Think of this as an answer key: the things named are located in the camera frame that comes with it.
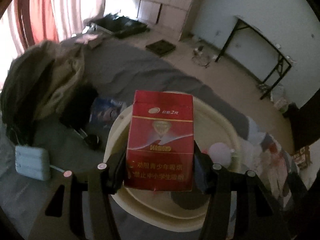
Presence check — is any black folding table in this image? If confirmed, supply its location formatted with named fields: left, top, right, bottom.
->
left=215, top=15, right=293, bottom=100

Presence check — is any cream plastic basin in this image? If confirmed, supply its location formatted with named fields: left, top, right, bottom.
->
left=103, top=90, right=243, bottom=233

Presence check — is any colourful box by door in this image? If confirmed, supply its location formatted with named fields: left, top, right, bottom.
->
left=293, top=146, right=311, bottom=170

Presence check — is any black open case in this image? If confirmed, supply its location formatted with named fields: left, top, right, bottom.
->
left=87, top=14, right=149, bottom=39

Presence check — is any red Diamond cigarette box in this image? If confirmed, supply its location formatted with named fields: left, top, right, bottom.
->
left=124, top=90, right=194, bottom=192

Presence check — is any olive jacket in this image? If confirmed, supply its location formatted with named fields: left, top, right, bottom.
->
left=1, top=40, right=85, bottom=145

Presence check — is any cable coil on floor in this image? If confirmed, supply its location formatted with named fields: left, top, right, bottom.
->
left=191, top=45, right=218, bottom=68

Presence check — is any red striped curtain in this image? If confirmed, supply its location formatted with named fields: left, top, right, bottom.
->
left=1, top=0, right=106, bottom=60

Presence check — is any black foam tray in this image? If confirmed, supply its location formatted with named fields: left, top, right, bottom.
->
left=145, top=40, right=176, bottom=57

